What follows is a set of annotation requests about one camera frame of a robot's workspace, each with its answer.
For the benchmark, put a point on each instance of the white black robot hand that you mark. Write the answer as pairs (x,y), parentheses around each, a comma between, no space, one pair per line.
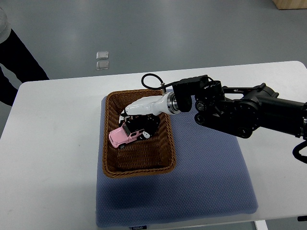
(155,105)

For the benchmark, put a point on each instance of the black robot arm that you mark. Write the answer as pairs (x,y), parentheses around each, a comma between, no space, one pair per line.
(239,111)

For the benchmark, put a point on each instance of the pink toy car black roof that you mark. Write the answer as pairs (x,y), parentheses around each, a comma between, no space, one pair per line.
(128,132)

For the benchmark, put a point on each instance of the person in dark clothes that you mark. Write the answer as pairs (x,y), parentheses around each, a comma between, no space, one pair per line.
(15,56)

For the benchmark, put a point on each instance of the upper clear floor tile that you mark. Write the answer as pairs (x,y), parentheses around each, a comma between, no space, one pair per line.
(102,55)

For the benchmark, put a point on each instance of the clear floor tile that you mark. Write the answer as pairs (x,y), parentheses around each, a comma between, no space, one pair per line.
(104,64)
(102,55)

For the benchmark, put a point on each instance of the blue fabric cushion mat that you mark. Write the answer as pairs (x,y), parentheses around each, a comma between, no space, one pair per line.
(210,180)

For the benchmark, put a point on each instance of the wooden box corner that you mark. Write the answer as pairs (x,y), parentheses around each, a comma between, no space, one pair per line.
(290,4)

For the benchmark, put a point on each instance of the brown wicker basket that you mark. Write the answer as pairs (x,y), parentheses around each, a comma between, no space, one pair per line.
(156,155)

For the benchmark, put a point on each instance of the white table leg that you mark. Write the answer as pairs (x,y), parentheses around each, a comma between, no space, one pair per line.
(261,225)

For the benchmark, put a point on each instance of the lower clear floor tile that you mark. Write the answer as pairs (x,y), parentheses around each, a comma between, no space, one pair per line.
(104,64)

